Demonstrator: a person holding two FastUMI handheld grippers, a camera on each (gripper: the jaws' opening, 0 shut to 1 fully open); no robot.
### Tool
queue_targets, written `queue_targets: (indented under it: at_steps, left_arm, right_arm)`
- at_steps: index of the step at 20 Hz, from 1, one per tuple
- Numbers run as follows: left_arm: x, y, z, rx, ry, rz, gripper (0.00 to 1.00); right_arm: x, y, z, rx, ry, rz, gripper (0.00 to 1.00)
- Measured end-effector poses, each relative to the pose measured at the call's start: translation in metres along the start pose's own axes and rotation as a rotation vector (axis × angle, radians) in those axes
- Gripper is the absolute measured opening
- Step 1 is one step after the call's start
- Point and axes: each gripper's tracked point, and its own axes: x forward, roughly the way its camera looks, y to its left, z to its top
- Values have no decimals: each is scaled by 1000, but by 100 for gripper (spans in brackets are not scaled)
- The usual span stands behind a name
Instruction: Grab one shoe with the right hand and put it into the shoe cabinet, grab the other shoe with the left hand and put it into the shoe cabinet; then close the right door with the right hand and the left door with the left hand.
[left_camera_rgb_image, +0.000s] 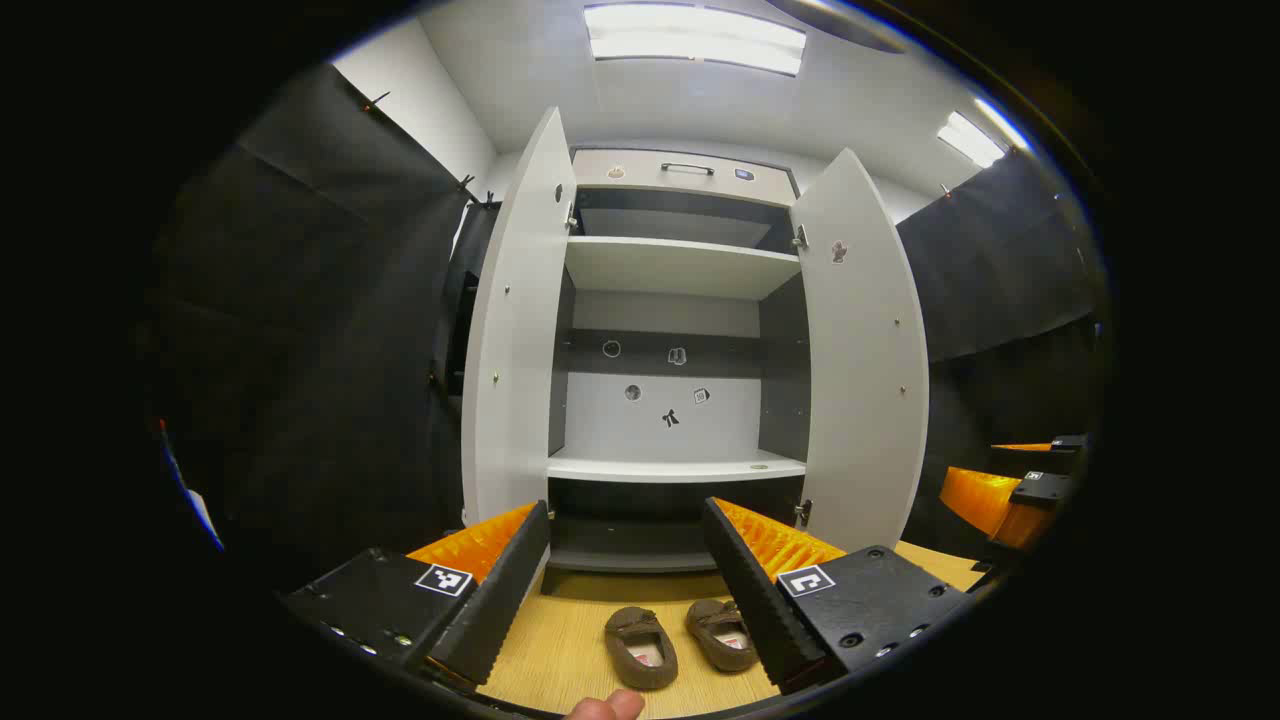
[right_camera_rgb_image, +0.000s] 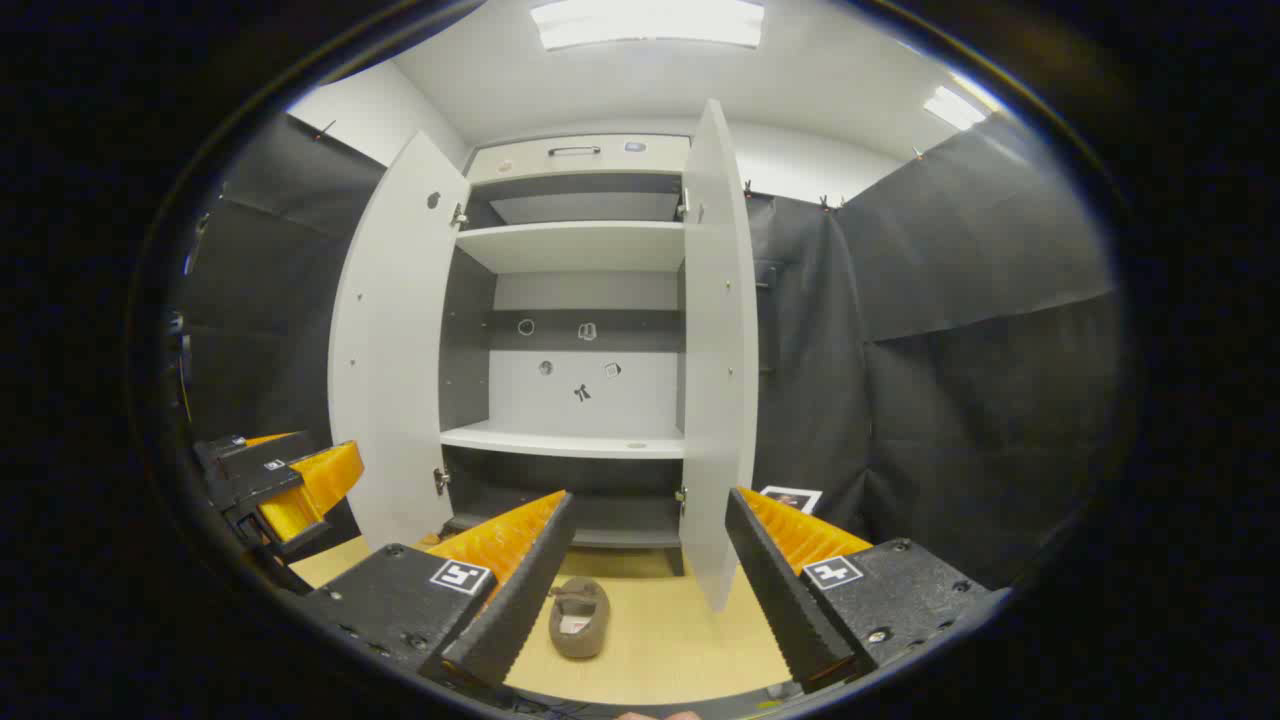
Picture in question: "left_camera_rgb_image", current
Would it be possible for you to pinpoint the white grey shoe cabinet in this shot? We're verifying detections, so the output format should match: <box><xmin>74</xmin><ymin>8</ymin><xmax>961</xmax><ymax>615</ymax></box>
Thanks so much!
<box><xmin>548</xmin><ymin>147</ymin><xmax>813</xmax><ymax>576</ymax></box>

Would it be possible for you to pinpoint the black backdrop cloth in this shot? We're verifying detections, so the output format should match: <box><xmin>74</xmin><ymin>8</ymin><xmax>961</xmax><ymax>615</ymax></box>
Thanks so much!
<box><xmin>895</xmin><ymin>150</ymin><xmax>1101</xmax><ymax>561</ymax></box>
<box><xmin>150</xmin><ymin>65</ymin><xmax>501</xmax><ymax>591</ymax></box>

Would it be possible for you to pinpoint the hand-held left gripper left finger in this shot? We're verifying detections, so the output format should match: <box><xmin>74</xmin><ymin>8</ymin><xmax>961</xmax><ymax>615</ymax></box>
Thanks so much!
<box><xmin>280</xmin><ymin>500</ymin><xmax>551</xmax><ymax>691</ymax></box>

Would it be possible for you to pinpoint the large ceiling light panel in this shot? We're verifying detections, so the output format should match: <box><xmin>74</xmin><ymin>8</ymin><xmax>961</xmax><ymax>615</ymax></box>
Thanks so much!
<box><xmin>583</xmin><ymin>3</ymin><xmax>807</xmax><ymax>77</ymax></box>

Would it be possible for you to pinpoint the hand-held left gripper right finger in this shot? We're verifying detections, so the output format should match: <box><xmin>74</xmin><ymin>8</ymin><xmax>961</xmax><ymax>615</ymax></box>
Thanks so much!
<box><xmin>700</xmin><ymin>496</ymin><xmax>971</xmax><ymax>696</ymax></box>

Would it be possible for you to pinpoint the brown fluffy shoe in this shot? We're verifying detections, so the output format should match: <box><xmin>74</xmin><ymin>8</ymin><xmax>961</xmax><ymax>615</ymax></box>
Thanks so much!
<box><xmin>603</xmin><ymin>606</ymin><xmax>679</xmax><ymax>691</ymax></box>
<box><xmin>685</xmin><ymin>598</ymin><xmax>761</xmax><ymax>673</ymax></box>

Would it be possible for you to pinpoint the small ceiling light panel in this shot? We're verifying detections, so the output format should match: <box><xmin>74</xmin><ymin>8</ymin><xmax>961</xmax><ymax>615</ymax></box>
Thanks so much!
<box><xmin>937</xmin><ymin>97</ymin><xmax>1031</xmax><ymax>169</ymax></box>

